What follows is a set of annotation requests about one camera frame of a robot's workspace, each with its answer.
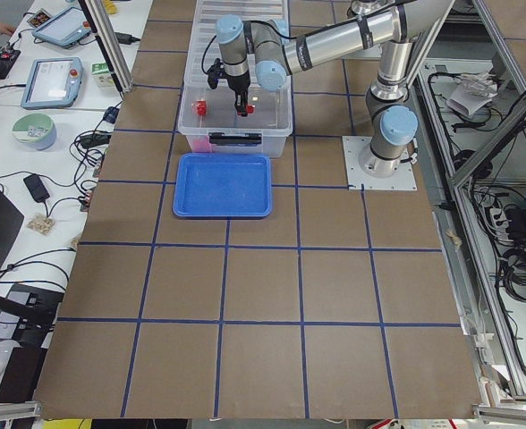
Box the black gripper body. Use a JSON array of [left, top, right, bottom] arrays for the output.
[[226, 73, 250, 104]]

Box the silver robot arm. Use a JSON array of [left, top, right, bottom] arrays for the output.
[[203, 1, 452, 178]]

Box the clear plastic storage box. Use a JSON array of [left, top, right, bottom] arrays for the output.
[[178, 1, 293, 158]]

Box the red block in box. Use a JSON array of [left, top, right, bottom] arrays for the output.
[[193, 100, 208, 116]]

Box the black box latch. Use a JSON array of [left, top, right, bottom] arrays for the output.
[[208, 132, 262, 147]]

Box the blue plastic tray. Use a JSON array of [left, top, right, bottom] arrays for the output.
[[173, 153, 273, 218]]

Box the green white carton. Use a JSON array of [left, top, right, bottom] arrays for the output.
[[90, 63, 115, 88]]

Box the blue teach pendant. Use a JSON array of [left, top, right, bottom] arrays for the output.
[[21, 57, 83, 110], [32, 7, 91, 48]]

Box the green white bowl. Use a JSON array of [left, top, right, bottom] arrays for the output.
[[12, 114, 57, 150]]

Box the black power adapter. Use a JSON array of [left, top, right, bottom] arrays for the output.
[[23, 173, 50, 203]]

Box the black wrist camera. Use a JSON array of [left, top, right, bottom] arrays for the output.
[[207, 58, 226, 89]]

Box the aluminium frame post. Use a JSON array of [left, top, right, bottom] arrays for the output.
[[79, 0, 133, 94]]

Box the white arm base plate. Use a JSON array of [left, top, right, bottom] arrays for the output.
[[342, 136, 417, 191]]

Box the aluminium frame rail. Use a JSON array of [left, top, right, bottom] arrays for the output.
[[418, 1, 526, 404]]

